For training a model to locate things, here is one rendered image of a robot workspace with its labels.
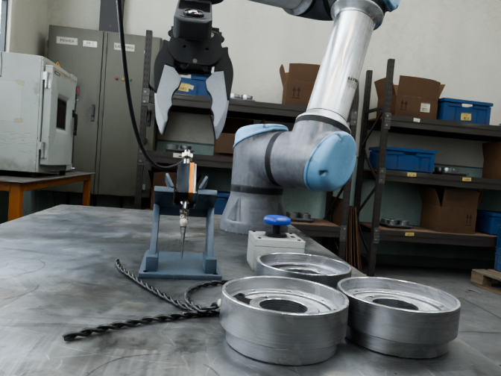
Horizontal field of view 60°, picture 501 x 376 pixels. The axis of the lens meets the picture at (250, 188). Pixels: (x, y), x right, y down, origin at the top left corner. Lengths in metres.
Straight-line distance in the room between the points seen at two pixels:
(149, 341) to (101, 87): 3.99
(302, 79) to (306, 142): 3.23
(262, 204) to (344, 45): 0.36
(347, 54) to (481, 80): 4.53
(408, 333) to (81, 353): 0.25
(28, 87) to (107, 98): 1.72
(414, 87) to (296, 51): 1.21
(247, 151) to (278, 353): 0.62
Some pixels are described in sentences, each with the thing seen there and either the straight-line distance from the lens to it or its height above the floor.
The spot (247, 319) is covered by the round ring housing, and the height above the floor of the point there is 0.83.
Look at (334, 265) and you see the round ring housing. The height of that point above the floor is 0.83.
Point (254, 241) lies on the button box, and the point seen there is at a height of 0.84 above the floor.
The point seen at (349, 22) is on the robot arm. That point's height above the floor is 1.26.
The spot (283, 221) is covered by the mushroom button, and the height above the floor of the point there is 0.87.
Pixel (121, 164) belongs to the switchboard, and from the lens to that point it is 4.21.
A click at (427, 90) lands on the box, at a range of 4.48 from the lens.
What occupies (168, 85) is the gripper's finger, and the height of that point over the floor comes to 1.04.
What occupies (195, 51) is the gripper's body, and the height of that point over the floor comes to 1.09.
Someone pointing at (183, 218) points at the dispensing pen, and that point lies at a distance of 0.58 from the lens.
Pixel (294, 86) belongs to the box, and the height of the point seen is 1.68.
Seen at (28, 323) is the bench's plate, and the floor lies 0.80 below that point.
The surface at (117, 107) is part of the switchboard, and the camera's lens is 4.25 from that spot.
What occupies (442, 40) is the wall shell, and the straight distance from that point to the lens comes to 5.27.
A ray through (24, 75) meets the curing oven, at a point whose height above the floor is 1.32.
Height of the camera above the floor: 0.94
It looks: 3 degrees down
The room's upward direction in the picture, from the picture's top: 5 degrees clockwise
